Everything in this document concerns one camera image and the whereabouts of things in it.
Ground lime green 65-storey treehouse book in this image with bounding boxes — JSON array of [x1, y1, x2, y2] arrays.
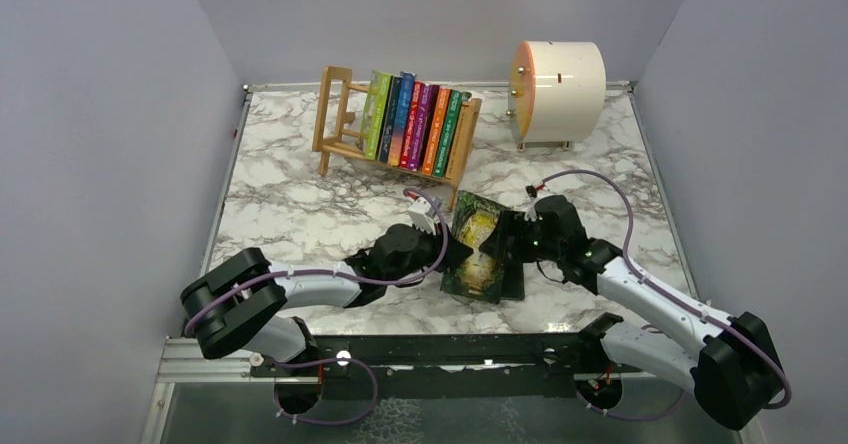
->
[[361, 71, 393, 160]]

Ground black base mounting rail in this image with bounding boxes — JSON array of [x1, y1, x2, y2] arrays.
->
[[250, 333, 631, 401]]

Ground orange 78-storey treehouse book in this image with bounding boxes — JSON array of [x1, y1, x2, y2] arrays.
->
[[421, 86, 452, 175]]

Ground green 104-storey treehouse book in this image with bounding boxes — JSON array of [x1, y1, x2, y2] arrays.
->
[[432, 90, 463, 177]]

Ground purple 117-storey treehouse book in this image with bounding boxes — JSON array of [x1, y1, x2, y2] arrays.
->
[[407, 84, 440, 171]]

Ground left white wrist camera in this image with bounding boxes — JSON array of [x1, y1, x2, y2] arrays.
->
[[405, 192, 441, 235]]

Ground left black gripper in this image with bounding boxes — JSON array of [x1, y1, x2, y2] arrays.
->
[[385, 218, 473, 285]]

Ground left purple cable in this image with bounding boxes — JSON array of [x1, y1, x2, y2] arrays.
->
[[184, 187, 452, 427]]

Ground white cylindrical drum box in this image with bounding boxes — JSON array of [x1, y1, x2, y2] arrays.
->
[[506, 41, 607, 151]]

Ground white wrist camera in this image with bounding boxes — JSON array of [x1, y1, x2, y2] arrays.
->
[[524, 183, 545, 222], [405, 192, 441, 235]]

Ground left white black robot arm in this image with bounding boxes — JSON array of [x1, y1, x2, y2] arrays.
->
[[180, 224, 473, 375]]

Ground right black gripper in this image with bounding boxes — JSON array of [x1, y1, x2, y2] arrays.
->
[[479, 209, 563, 264]]

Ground black bottom book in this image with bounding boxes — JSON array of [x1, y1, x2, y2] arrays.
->
[[501, 261, 525, 301]]

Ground red 13-storey treehouse book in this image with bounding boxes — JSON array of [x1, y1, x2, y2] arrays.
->
[[399, 81, 427, 168]]

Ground aluminium table frame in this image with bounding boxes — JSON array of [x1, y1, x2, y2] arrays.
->
[[139, 79, 770, 444]]

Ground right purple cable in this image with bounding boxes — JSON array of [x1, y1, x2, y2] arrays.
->
[[525, 169, 793, 424]]

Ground wooden book rack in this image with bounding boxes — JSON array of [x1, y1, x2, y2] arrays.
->
[[312, 66, 482, 208]]

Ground purple cable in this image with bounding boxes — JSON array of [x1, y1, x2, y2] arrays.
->
[[184, 187, 452, 427], [525, 169, 793, 424]]

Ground blue sunset cover book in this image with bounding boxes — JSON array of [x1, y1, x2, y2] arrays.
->
[[387, 72, 416, 166]]

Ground orange Huckleberry Finn book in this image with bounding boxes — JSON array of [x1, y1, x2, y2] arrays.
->
[[445, 99, 475, 185]]

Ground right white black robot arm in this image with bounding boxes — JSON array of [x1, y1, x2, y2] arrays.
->
[[480, 195, 792, 430]]

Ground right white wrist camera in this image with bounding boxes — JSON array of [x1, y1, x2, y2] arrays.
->
[[524, 183, 545, 222]]

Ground dark green forest cover book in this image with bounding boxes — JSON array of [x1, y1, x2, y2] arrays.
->
[[440, 190, 507, 304]]

